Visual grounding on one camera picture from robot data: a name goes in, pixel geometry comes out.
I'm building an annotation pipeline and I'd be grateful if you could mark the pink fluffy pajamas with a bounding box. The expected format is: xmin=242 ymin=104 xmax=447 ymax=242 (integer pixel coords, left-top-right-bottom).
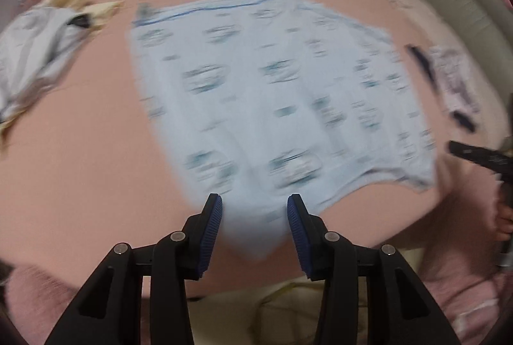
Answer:
xmin=0 ymin=245 xmax=513 ymax=345

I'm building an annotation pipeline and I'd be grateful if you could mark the white navy patterned garment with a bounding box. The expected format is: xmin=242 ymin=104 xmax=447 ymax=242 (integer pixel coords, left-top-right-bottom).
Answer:
xmin=405 ymin=44 xmax=482 ymax=133

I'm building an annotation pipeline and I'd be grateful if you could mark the plain light blue garment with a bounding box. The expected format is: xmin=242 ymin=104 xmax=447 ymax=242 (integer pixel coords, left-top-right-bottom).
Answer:
xmin=0 ymin=4 xmax=95 ymax=121

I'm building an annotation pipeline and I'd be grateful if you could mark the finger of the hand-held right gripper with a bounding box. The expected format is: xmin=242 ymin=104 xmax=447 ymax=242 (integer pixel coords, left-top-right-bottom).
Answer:
xmin=448 ymin=140 xmax=501 ymax=173

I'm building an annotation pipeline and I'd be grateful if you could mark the light blue bear-print garment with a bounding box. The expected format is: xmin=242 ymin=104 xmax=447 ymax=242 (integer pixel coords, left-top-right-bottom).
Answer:
xmin=127 ymin=0 xmax=439 ymax=261

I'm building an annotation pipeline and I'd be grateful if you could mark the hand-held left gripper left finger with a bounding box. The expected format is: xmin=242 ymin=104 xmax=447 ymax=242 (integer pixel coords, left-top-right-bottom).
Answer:
xmin=44 ymin=193 xmax=223 ymax=345

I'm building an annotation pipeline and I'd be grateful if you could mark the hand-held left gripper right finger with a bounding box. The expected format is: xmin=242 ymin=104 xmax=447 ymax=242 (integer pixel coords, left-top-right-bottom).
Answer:
xmin=286 ymin=193 xmax=461 ymax=345

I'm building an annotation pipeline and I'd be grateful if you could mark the cream yellow garment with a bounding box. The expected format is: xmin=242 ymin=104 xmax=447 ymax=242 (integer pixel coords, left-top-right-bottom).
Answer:
xmin=0 ymin=0 xmax=125 ymax=145

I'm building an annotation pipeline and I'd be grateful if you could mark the person's right hand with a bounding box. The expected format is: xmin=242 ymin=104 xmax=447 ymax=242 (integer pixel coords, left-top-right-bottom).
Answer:
xmin=495 ymin=204 xmax=513 ymax=242

